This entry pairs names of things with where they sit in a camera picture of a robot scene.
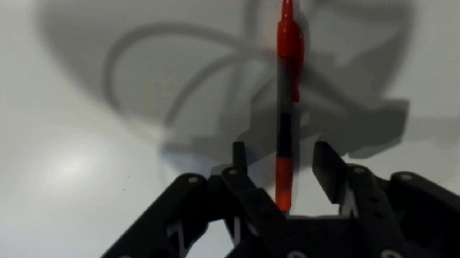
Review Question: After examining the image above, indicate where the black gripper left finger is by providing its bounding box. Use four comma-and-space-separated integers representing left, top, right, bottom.
102, 142, 288, 258

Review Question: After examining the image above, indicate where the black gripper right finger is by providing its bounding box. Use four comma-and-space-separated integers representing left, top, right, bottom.
312, 141, 460, 258

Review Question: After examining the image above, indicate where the orange and black pen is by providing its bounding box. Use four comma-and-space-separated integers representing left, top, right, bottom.
275, 0, 305, 213

